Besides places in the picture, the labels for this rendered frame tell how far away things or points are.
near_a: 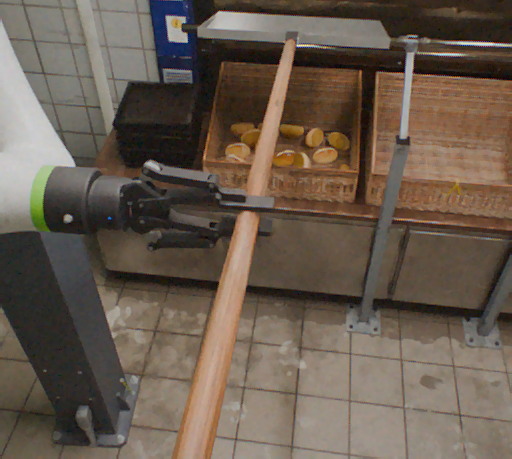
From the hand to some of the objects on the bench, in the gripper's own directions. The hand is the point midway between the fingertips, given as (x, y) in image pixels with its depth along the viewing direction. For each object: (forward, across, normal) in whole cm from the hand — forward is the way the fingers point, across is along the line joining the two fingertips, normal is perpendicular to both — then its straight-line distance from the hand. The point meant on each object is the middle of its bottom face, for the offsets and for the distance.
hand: (247, 214), depth 77 cm
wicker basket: (+59, +57, -140) cm, 162 cm away
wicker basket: (0, +57, -142) cm, 153 cm away
